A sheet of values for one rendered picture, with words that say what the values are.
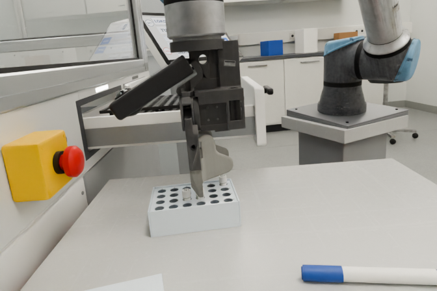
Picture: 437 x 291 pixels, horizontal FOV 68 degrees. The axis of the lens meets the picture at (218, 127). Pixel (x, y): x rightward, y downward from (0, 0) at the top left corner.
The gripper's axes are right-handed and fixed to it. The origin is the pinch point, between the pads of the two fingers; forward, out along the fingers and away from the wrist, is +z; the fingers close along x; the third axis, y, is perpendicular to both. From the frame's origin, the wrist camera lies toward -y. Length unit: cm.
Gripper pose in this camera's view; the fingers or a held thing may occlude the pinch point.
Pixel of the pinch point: (194, 186)
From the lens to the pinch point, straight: 46.9
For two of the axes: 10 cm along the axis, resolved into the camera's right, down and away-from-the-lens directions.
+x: -1.1, -2.2, 9.7
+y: 9.9, -1.0, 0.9
